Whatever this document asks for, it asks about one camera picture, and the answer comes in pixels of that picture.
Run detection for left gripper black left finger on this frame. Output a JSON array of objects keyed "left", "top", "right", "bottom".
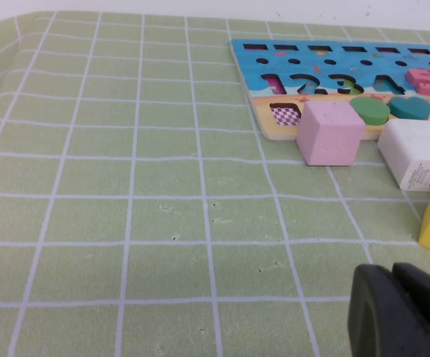
[{"left": 347, "top": 263, "right": 430, "bottom": 357}]

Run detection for teal heart piece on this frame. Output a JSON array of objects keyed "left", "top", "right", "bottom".
[{"left": 388, "top": 96, "right": 430, "bottom": 120}]

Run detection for green circle piece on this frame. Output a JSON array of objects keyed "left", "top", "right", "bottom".
[{"left": 350, "top": 95, "right": 391, "bottom": 124}]

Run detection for pink number five piece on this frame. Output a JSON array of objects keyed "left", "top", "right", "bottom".
[{"left": 405, "top": 68, "right": 430, "bottom": 96}]

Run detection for colourful wooden number puzzle board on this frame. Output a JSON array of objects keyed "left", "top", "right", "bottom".
[{"left": 229, "top": 39, "right": 430, "bottom": 141}]

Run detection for white power adapter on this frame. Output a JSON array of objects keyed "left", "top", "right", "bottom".
[{"left": 377, "top": 118, "right": 430, "bottom": 193}]

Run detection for light pink cube block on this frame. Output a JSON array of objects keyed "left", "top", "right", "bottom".
[{"left": 295, "top": 100, "right": 367, "bottom": 167}]

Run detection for green checked tablecloth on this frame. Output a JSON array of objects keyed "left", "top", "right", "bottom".
[{"left": 0, "top": 10, "right": 430, "bottom": 357}]

